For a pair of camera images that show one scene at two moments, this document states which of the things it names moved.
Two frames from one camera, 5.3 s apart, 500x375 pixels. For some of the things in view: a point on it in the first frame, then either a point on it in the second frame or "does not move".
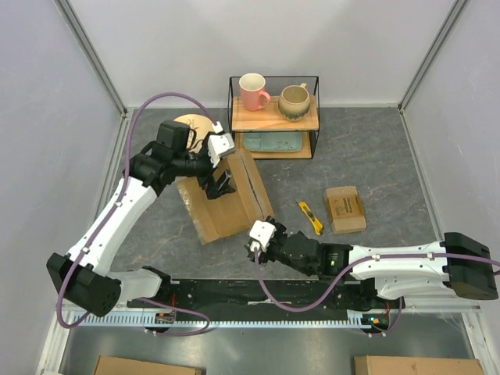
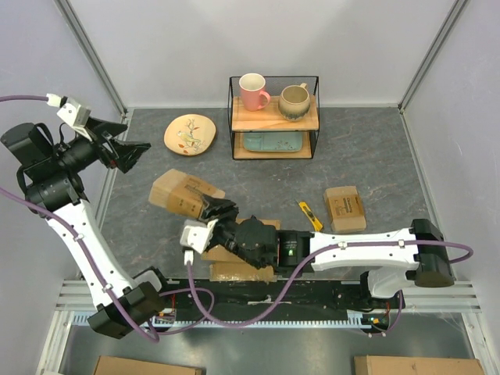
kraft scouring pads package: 345,209 does not move
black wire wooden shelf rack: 264,133 does not move
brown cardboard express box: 237,211 → 225,266
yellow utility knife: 314,220 does not move
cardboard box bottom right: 398,365 does not move
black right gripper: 259,257 → 228,209
